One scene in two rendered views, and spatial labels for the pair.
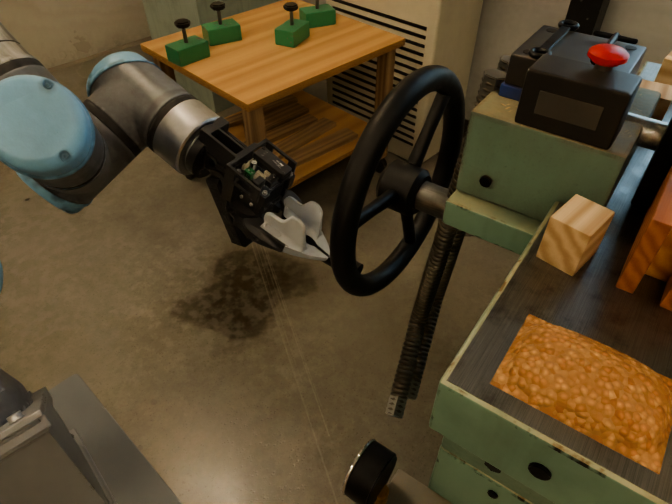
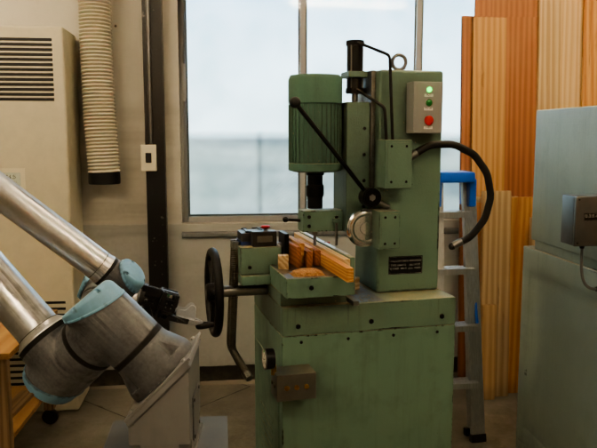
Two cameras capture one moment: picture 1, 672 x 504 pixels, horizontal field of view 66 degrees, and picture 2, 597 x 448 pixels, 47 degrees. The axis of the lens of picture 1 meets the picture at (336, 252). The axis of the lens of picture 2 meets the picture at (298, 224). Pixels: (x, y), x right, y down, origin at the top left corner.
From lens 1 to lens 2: 180 cm
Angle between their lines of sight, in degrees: 57
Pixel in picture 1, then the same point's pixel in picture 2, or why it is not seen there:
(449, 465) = (286, 343)
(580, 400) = (309, 271)
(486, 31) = not seen: hidden behind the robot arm
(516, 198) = (259, 268)
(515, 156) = (255, 256)
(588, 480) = (319, 282)
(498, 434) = (301, 284)
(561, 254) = (283, 264)
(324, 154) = (22, 408)
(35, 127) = (136, 272)
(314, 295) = not seen: outside the picture
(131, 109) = not seen: hidden behind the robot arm
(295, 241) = (192, 316)
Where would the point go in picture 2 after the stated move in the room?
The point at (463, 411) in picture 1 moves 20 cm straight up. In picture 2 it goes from (293, 284) to (293, 215)
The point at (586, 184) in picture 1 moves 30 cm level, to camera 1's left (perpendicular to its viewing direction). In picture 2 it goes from (274, 256) to (205, 270)
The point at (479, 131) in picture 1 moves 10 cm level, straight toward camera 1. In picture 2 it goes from (243, 252) to (259, 257)
